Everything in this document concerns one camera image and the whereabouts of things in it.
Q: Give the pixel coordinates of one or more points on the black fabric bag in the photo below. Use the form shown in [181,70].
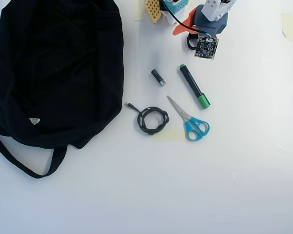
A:
[53,73]

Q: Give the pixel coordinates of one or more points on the black marker with green cap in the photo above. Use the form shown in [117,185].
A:
[193,85]

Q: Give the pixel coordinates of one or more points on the yellow perforated plastic part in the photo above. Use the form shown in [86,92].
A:
[153,11]

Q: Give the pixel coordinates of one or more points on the bare camera circuit board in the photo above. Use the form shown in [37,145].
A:
[206,48]

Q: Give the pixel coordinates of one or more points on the beige masking tape strip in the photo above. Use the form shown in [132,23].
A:
[170,136]
[288,26]
[139,11]

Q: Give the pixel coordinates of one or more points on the blue and white gripper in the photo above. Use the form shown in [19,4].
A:
[183,24]

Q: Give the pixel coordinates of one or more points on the black cylindrical battery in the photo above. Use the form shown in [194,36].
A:
[158,77]

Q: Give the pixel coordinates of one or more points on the white and turquoise robot arm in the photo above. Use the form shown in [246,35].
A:
[213,8]

